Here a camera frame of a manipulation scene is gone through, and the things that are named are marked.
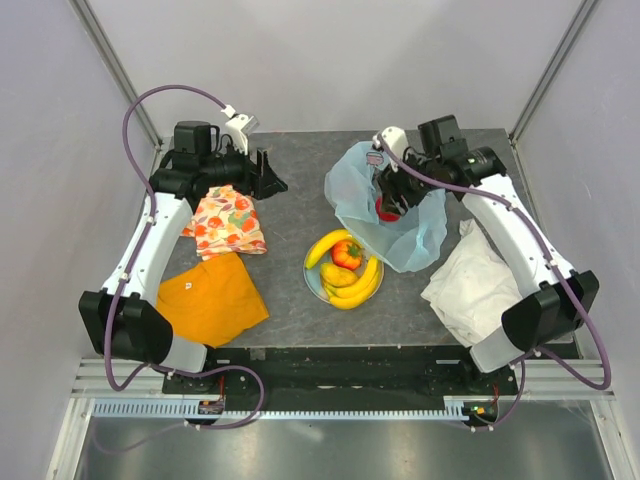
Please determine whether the single yellow banana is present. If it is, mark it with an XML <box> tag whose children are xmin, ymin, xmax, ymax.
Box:
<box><xmin>304</xmin><ymin>229</ymin><xmax>352</xmax><ymax>270</ymax></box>

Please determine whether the slotted cable duct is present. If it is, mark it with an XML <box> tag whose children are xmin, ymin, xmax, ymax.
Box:
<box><xmin>91</xmin><ymin>398</ymin><xmax>472</xmax><ymax>421</ymax></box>

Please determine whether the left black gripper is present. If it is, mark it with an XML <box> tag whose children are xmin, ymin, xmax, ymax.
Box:
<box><xmin>201</xmin><ymin>137</ymin><xmax>287</xmax><ymax>201</ymax></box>

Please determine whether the yellow orange cloth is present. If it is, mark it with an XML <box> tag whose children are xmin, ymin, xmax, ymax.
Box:
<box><xmin>156</xmin><ymin>253</ymin><xmax>269</xmax><ymax>347</ymax></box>

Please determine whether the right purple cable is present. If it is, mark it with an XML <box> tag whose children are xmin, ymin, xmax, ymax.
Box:
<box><xmin>372</xmin><ymin>132</ymin><xmax>612</xmax><ymax>434</ymax></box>

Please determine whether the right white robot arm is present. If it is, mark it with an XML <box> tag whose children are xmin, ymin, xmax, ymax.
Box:
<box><xmin>373</xmin><ymin>115</ymin><xmax>599</xmax><ymax>394</ymax></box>

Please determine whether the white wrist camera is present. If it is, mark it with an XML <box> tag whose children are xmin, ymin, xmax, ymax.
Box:
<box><xmin>372</xmin><ymin>126</ymin><xmax>409</xmax><ymax>159</ymax></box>
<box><xmin>221</xmin><ymin>104</ymin><xmax>259</xmax><ymax>155</ymax></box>

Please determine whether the blue and cream plate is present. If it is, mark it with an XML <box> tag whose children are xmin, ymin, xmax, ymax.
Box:
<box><xmin>303</xmin><ymin>237</ymin><xmax>384</xmax><ymax>304</ymax></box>

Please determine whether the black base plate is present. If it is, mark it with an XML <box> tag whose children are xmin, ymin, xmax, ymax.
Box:
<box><xmin>159</xmin><ymin>344</ymin><xmax>516</xmax><ymax>401</ymax></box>

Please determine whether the yellow banana bunch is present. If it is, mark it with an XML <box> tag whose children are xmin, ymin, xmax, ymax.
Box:
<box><xmin>323</xmin><ymin>256</ymin><xmax>382</xmax><ymax>310</ymax></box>

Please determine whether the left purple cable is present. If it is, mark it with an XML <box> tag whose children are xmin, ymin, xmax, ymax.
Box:
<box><xmin>90</xmin><ymin>84</ymin><xmax>265</xmax><ymax>454</ymax></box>

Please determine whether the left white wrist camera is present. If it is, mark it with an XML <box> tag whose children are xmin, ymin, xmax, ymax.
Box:
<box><xmin>221</xmin><ymin>104</ymin><xmax>259</xmax><ymax>155</ymax></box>

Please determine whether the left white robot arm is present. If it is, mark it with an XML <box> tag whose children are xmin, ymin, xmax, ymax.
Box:
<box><xmin>79</xmin><ymin>114</ymin><xmax>287</xmax><ymax>393</ymax></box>

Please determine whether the purple cable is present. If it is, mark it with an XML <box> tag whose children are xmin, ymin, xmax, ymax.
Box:
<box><xmin>90</xmin><ymin>84</ymin><xmax>265</xmax><ymax>454</ymax></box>
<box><xmin>372</xmin><ymin>132</ymin><xmax>612</xmax><ymax>434</ymax></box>

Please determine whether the floral orange cloth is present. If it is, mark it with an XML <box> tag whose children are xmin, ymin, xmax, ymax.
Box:
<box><xmin>181</xmin><ymin>185</ymin><xmax>267</xmax><ymax>261</ymax></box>

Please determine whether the light blue plastic bag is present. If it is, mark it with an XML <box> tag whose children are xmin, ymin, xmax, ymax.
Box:
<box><xmin>324</xmin><ymin>141</ymin><xmax>447</xmax><ymax>273</ymax></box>

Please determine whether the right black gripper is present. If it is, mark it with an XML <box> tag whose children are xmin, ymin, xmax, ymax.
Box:
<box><xmin>374</xmin><ymin>147</ymin><xmax>440</xmax><ymax>218</ymax></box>

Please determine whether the red apple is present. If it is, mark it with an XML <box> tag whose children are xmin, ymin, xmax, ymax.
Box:
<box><xmin>375</xmin><ymin>197</ymin><xmax>401</xmax><ymax>222</ymax></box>

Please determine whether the white cloth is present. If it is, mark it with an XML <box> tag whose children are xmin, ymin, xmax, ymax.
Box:
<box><xmin>421</xmin><ymin>219</ymin><xmax>522</xmax><ymax>347</ymax></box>

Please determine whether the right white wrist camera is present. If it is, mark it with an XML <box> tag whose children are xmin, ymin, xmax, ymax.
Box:
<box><xmin>372</xmin><ymin>126</ymin><xmax>409</xmax><ymax>159</ymax></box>

